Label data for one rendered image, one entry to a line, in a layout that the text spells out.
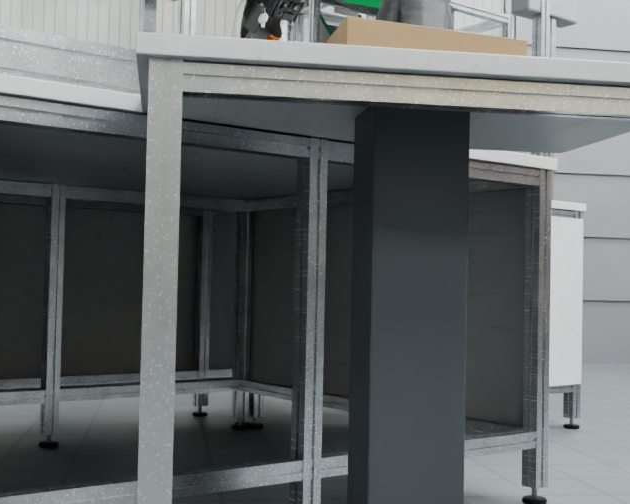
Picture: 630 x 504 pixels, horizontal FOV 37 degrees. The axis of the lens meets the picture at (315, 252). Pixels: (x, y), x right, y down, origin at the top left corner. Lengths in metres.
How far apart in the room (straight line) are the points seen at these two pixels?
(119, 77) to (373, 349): 0.69
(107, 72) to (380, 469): 0.85
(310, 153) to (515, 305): 0.83
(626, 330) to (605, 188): 1.03
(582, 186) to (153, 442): 5.91
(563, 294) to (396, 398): 2.19
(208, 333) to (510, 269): 1.59
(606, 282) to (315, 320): 5.24
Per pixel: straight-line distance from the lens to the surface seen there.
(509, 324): 2.52
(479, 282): 2.59
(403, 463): 1.54
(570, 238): 3.69
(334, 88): 1.31
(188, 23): 3.36
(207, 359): 3.76
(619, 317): 7.08
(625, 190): 7.13
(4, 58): 1.71
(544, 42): 3.74
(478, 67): 1.34
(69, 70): 1.75
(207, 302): 3.74
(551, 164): 2.43
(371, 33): 1.45
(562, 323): 3.65
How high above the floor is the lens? 0.54
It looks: 2 degrees up
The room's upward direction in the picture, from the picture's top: 1 degrees clockwise
